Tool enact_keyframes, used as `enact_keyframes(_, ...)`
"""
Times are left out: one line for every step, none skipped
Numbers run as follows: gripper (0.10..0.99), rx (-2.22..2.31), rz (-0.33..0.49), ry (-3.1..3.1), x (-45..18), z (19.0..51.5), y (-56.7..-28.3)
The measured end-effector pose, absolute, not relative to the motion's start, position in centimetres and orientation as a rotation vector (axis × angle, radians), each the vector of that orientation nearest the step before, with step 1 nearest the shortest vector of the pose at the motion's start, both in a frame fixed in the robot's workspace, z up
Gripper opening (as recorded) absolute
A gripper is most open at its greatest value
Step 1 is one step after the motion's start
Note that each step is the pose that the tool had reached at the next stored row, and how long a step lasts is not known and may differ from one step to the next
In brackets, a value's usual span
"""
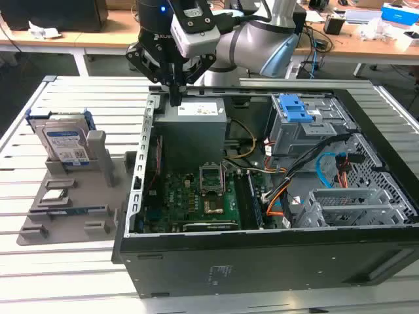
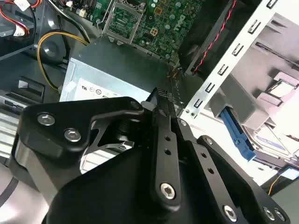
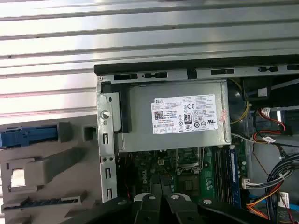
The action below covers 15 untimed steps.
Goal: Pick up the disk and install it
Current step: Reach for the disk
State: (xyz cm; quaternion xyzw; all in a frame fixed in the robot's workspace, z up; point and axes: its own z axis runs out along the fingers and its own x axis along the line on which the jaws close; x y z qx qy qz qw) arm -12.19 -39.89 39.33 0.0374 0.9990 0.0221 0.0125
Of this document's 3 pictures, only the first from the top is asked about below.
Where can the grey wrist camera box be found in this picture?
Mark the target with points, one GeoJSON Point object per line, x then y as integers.
{"type": "Point", "coordinates": [196, 42]}

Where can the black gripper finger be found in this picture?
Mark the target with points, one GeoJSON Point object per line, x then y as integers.
{"type": "Point", "coordinates": [201, 67]}
{"type": "Point", "coordinates": [144, 65]}

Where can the low grey disk bay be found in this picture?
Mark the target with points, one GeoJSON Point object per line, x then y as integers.
{"type": "Point", "coordinates": [347, 206]}

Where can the black PC case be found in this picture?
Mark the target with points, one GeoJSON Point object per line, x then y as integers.
{"type": "Point", "coordinates": [262, 261]}

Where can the blue disk carrier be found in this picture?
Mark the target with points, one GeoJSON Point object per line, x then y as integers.
{"type": "Point", "coordinates": [294, 108]}

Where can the wooden desk white frame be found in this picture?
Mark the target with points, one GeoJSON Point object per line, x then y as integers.
{"type": "Point", "coordinates": [360, 49]}
{"type": "Point", "coordinates": [65, 41]}

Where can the CPU socket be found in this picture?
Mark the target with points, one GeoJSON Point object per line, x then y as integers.
{"type": "Point", "coordinates": [212, 208]}

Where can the hard disk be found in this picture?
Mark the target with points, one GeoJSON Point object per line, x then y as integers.
{"type": "Point", "coordinates": [65, 144]}

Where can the silver CPU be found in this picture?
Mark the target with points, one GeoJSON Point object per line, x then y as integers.
{"type": "Point", "coordinates": [54, 195]}

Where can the grey power supply unit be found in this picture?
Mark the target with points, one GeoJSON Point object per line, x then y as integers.
{"type": "Point", "coordinates": [190, 137]}

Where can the black PC tower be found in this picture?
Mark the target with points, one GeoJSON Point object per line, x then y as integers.
{"type": "Point", "coordinates": [300, 19]}

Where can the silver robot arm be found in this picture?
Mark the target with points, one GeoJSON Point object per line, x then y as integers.
{"type": "Point", "coordinates": [248, 36]}

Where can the tall grey disk bay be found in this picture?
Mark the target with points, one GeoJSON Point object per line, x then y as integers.
{"type": "Point", "coordinates": [294, 137]}

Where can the black graphics card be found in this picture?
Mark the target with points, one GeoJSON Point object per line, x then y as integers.
{"type": "Point", "coordinates": [209, 225]}

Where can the white box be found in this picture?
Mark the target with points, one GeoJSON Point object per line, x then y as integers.
{"type": "Point", "coordinates": [407, 41]}

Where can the blue RAM stick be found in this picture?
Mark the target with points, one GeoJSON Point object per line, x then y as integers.
{"type": "Point", "coordinates": [75, 210]}

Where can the clear plastic bags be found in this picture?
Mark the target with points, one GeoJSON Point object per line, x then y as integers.
{"type": "Point", "coordinates": [376, 29]}

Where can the large black box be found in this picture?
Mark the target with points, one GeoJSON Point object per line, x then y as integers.
{"type": "Point", "coordinates": [49, 16]}

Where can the grey parts rack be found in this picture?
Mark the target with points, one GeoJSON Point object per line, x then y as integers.
{"type": "Point", "coordinates": [82, 196]}

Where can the grey laptop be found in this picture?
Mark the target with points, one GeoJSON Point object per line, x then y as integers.
{"type": "Point", "coordinates": [363, 16]}

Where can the small black box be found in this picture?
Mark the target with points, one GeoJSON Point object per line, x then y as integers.
{"type": "Point", "coordinates": [334, 26]}

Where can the blue cardboard box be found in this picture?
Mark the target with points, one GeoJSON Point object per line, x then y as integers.
{"type": "Point", "coordinates": [399, 13]}

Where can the white crumpled paper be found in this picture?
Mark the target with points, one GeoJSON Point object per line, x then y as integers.
{"type": "Point", "coordinates": [42, 31]}

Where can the green motherboard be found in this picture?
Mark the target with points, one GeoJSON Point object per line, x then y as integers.
{"type": "Point", "coordinates": [183, 202]}

